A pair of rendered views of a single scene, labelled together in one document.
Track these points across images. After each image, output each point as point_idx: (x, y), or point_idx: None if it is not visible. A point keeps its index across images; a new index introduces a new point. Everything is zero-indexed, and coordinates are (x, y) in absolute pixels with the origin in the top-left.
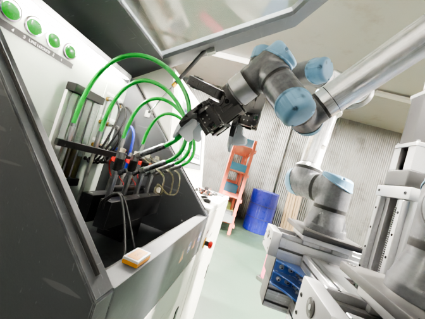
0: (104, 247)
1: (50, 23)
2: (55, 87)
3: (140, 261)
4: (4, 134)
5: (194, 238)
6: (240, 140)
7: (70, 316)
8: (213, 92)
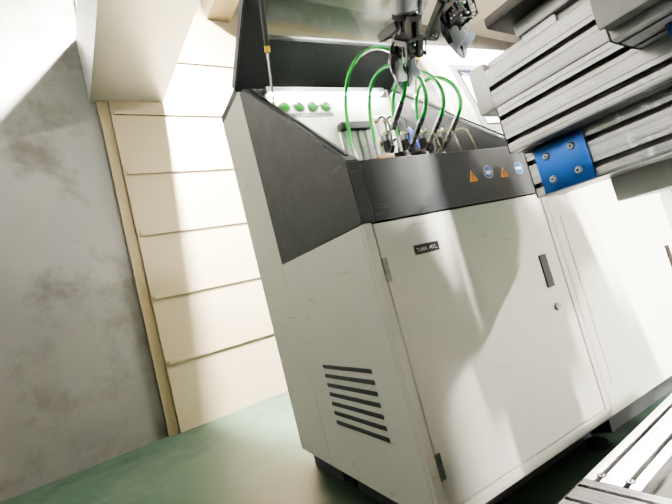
0: None
1: (304, 96)
2: (332, 135)
3: (380, 154)
4: (296, 138)
5: (496, 164)
6: (461, 37)
7: (343, 175)
8: (391, 28)
